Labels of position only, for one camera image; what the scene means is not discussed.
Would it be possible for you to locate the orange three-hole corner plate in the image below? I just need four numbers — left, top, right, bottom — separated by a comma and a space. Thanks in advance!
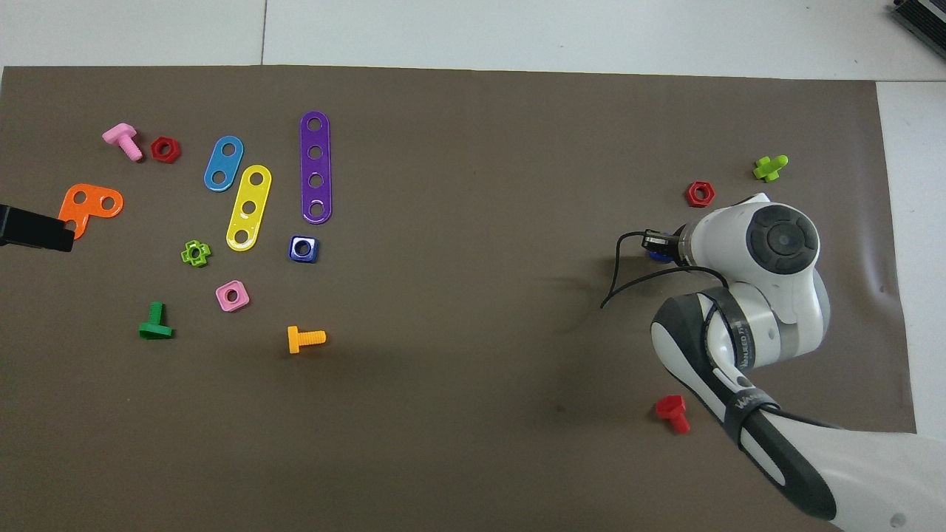
58, 183, 124, 240

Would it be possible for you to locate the pink plastic bolt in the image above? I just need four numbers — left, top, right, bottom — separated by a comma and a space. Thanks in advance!
102, 123, 143, 162

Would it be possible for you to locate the lime cross-head plastic bolt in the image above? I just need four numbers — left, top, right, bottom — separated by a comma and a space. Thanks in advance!
752, 154, 789, 183

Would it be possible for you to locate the green plastic bolt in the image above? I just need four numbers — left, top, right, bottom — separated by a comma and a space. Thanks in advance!
138, 301, 174, 341

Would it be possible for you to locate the red plastic bolt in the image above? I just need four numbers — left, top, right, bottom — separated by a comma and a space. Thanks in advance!
655, 395, 691, 434

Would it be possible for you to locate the brown table mat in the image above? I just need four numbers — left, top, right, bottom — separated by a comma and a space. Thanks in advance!
0, 65, 917, 532

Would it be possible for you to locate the blue two-hole plastic plate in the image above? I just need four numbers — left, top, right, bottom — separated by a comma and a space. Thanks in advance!
203, 135, 245, 192

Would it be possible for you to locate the pink square plastic nut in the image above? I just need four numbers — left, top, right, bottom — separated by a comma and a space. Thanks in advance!
215, 280, 251, 313

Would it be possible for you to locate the yellow three-hole plastic plate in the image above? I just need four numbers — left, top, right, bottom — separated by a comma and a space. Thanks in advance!
225, 164, 273, 253

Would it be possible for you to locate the purple four-hole plastic plate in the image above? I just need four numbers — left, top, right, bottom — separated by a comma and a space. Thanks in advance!
299, 111, 333, 225

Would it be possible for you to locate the orange plastic bolt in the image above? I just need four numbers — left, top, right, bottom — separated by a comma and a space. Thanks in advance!
287, 326, 327, 355

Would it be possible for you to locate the black ribbed device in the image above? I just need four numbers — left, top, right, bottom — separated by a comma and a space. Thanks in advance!
891, 0, 946, 61

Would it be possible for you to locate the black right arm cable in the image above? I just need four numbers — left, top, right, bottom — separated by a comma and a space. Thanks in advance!
600, 231, 732, 310

